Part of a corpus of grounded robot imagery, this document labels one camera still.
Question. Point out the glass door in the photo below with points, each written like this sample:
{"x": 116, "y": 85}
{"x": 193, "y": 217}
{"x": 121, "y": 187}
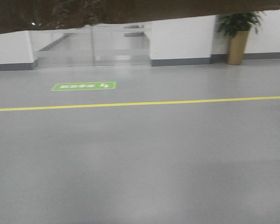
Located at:
{"x": 93, "y": 46}

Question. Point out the brown cardboard carton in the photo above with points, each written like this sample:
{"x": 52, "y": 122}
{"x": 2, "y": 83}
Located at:
{"x": 21, "y": 15}

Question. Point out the potted green plant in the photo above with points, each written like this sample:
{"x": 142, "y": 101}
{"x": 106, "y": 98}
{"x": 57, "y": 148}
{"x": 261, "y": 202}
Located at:
{"x": 237, "y": 27}

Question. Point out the green floor sign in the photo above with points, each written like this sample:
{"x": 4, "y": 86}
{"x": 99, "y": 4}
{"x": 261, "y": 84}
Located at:
{"x": 84, "y": 86}

